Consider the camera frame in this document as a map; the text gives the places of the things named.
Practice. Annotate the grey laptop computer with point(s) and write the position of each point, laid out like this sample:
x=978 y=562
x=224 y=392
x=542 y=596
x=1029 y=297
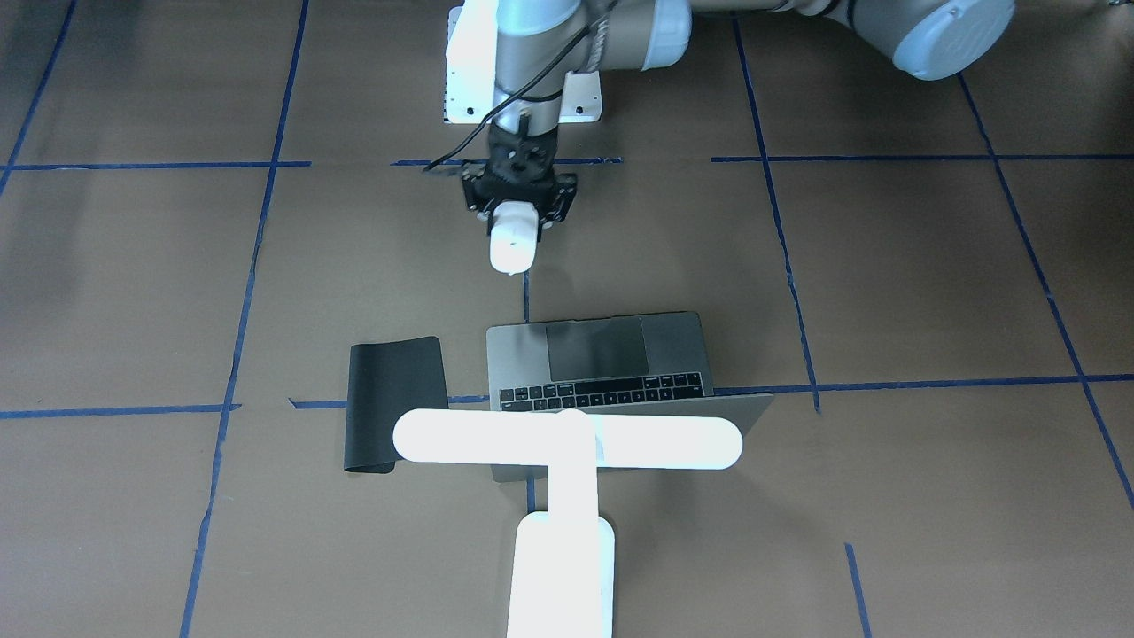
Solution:
x=651 y=365

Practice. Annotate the white desk lamp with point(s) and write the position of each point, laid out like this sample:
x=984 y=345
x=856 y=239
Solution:
x=564 y=556

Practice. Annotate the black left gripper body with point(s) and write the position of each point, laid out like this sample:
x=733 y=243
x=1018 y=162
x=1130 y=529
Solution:
x=562 y=194

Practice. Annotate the black mouse pad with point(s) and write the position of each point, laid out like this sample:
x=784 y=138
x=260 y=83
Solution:
x=386 y=380

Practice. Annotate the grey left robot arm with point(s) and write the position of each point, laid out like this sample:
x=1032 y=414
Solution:
x=516 y=67

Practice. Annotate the white computer mouse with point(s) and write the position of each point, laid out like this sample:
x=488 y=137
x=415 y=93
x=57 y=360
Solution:
x=513 y=237

